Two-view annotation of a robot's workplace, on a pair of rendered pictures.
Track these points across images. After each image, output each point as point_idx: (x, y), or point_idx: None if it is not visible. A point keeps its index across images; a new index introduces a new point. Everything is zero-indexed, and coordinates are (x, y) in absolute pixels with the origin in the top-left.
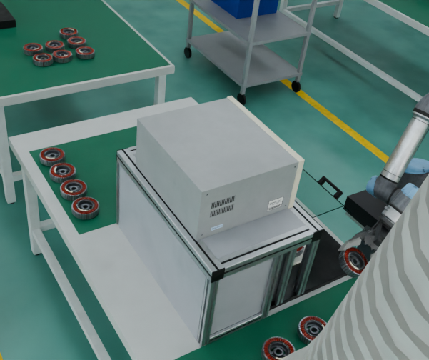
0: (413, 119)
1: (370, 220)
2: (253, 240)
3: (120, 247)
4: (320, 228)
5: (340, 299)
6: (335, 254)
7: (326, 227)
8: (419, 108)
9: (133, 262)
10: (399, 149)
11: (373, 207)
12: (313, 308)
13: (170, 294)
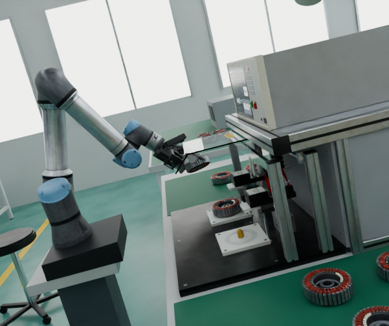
0: (79, 98)
1: (122, 231)
2: None
3: None
4: (226, 115)
5: (210, 200)
6: (186, 216)
7: (165, 242)
8: (72, 86)
9: None
10: (105, 121)
11: (105, 232)
12: (237, 194)
13: None
